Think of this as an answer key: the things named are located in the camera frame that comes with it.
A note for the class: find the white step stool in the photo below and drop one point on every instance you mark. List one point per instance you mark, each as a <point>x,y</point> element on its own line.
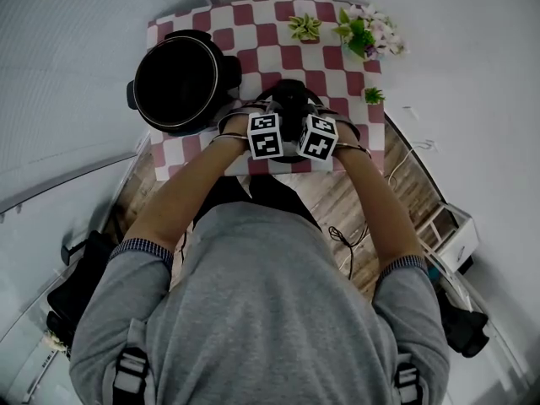
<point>460,243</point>

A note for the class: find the small variegated potted plant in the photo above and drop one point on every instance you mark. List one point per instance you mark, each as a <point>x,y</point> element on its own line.
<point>304,27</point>

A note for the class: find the tiny green potted plant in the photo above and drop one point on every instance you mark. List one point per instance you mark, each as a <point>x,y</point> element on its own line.
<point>373,95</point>

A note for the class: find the dark blue cooker pot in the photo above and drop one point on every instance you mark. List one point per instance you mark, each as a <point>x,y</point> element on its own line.
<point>177,82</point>

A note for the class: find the black office chair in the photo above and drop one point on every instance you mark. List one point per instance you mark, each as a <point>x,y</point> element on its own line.
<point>464,323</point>
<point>84,277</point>

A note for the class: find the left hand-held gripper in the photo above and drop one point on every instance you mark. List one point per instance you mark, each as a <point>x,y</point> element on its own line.
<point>265,139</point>

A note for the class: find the pink white checkered tablecloth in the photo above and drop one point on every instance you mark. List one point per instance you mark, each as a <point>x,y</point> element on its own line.
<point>295,57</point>

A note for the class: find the person's black trousers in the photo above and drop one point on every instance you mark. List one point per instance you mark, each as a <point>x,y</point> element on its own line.
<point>261,192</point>

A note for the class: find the potted plant with pale flowers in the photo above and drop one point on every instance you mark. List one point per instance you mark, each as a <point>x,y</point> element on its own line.
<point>363,36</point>

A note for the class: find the person's right forearm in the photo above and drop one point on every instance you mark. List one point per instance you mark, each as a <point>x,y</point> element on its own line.
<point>379,209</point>

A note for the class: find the small teal item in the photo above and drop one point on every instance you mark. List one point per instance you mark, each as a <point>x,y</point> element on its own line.
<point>433,273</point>

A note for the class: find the black cooker lid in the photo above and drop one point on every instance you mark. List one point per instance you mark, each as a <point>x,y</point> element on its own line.
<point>291,99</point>

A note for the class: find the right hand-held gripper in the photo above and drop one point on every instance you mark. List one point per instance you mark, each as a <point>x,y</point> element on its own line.
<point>318,142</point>

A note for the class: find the pink artificial flowers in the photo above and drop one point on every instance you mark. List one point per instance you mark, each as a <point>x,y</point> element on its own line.
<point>52,342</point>

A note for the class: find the person's left forearm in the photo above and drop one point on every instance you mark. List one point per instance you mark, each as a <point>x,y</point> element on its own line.
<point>177,209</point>

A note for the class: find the white wall socket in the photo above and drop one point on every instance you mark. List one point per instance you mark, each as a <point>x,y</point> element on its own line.
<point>425,144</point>

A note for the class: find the person's grey sweatshirt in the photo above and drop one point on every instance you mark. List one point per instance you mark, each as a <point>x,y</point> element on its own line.
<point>261,310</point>

